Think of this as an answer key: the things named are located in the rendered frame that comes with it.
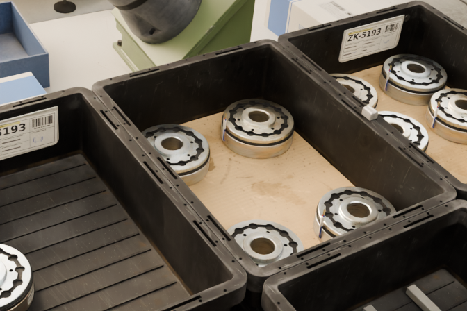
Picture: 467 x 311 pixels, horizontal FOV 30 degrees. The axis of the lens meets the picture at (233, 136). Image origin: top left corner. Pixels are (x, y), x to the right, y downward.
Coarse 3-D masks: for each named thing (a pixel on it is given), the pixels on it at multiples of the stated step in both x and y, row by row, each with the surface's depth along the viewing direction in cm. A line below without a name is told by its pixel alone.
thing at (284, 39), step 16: (352, 16) 136; (368, 16) 137; (384, 16) 138; (304, 32) 131; (320, 32) 132; (464, 32) 135; (288, 48) 127; (352, 96) 118; (384, 128) 113; (432, 160) 108; (448, 176) 106; (464, 192) 104
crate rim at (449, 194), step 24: (240, 48) 126; (144, 72) 118; (168, 72) 119; (312, 72) 122; (336, 96) 118; (120, 120) 109; (360, 120) 114; (144, 144) 105; (168, 168) 102; (192, 192) 99; (456, 192) 103; (408, 216) 99; (336, 240) 95; (240, 264) 91; (288, 264) 91
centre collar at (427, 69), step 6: (408, 60) 139; (414, 60) 139; (402, 66) 138; (408, 66) 139; (414, 66) 139; (420, 66) 139; (426, 66) 138; (402, 72) 137; (408, 72) 136; (426, 72) 137; (420, 78) 136
